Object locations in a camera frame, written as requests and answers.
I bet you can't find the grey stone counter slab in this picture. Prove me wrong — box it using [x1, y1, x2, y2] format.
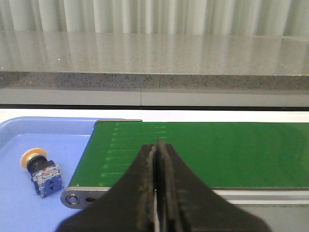
[0, 31, 309, 91]

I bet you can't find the green conveyor belt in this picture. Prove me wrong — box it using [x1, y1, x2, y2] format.
[67, 121, 309, 189]

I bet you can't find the aluminium conveyor frame rail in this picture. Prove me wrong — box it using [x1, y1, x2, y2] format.
[60, 119, 309, 210]

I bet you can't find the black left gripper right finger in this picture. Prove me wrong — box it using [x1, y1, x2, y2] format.
[155, 139, 270, 232]

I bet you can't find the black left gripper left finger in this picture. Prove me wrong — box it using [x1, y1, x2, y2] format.
[56, 145, 155, 232]

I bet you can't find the orange push button switch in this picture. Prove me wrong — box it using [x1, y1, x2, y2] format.
[20, 148, 63, 198]

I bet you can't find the blue plastic tray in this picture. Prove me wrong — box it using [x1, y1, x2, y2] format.
[0, 116, 126, 232]

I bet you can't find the white pleated curtain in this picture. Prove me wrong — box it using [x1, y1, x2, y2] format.
[0, 0, 309, 36]

